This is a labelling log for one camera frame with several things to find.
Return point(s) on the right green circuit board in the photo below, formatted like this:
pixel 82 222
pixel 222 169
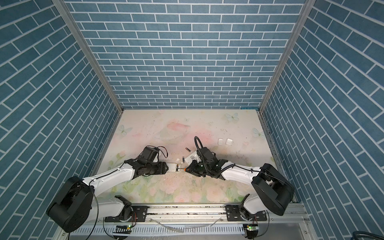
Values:
pixel 251 230

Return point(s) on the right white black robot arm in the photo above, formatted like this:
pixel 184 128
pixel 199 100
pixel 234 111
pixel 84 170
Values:
pixel 273 190

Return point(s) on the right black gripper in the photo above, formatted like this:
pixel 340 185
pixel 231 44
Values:
pixel 192 169

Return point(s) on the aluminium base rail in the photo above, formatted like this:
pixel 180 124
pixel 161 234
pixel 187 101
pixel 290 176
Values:
pixel 179 220

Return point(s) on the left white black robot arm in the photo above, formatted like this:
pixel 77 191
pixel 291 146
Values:
pixel 76 202

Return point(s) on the grey buttoned remote control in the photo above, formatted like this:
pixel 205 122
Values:
pixel 173 168

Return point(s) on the white battery cover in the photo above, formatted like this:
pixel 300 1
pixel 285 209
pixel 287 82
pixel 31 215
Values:
pixel 229 142

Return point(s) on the green circuit board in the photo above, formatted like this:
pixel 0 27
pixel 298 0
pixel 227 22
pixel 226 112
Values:
pixel 251 230
pixel 121 230

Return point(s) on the left green circuit board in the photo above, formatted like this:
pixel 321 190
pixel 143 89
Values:
pixel 121 230

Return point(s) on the grey remote battery cover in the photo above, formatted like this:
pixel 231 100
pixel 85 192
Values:
pixel 220 141

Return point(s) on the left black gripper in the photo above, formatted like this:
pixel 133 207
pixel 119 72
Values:
pixel 162 169

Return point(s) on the white air conditioner remote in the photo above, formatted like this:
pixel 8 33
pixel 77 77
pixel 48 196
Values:
pixel 192 157

